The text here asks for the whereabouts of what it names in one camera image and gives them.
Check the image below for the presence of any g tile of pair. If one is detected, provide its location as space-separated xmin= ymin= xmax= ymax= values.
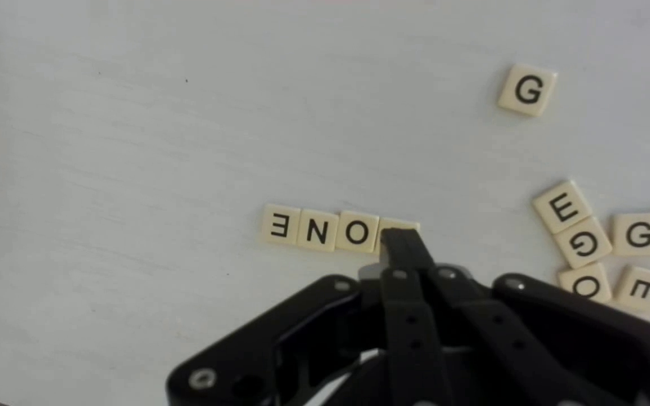
xmin=555 ymin=216 xmax=611 ymax=268
xmin=611 ymin=211 xmax=650 ymax=254

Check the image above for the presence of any right G tile of pair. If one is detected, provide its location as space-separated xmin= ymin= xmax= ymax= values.
xmin=611 ymin=211 xmax=650 ymax=254

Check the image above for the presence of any loose O letter tile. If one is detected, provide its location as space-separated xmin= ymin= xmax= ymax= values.
xmin=557 ymin=264 xmax=611 ymax=302

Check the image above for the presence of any E tile in word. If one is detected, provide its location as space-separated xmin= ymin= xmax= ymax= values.
xmin=261 ymin=206 xmax=299 ymax=246

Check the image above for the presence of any lone G letter tile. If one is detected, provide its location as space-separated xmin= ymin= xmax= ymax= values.
xmin=498 ymin=63 xmax=560 ymax=118

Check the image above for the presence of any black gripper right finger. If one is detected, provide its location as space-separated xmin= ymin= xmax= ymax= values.
xmin=432 ymin=267 xmax=650 ymax=406

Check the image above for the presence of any loose E letter tile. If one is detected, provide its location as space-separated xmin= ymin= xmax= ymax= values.
xmin=616 ymin=267 xmax=650 ymax=315

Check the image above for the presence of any O tile in word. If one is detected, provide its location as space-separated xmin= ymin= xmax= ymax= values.
xmin=335 ymin=211 xmax=379 ymax=253

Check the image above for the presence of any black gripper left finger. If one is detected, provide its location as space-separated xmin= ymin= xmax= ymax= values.
xmin=379 ymin=228 xmax=452 ymax=406

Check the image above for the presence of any N tile in word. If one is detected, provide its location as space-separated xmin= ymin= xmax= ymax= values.
xmin=297 ymin=209 xmax=339 ymax=251

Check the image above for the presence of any L letter tile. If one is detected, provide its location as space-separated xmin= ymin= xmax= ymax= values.
xmin=371 ymin=216 xmax=420 ymax=254

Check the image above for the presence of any E tile beside L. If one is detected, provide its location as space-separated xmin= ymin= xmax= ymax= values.
xmin=533 ymin=181 xmax=590 ymax=235

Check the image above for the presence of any left G tile of pair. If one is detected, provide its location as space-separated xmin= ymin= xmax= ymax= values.
xmin=555 ymin=216 xmax=611 ymax=268

